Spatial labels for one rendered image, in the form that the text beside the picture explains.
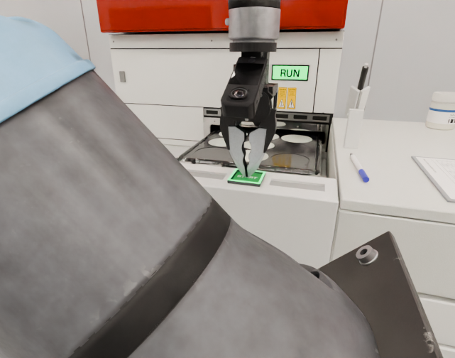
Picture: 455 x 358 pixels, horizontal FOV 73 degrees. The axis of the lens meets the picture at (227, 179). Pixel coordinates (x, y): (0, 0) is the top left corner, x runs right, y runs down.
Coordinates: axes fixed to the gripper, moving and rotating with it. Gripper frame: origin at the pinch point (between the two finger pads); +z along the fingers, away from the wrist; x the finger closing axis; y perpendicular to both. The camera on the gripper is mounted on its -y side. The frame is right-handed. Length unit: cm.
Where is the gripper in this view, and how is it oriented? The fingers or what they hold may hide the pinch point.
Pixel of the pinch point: (246, 171)
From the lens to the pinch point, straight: 52.0
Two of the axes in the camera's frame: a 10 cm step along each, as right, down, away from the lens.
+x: -9.6, -1.1, 2.6
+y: 2.8, -3.7, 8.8
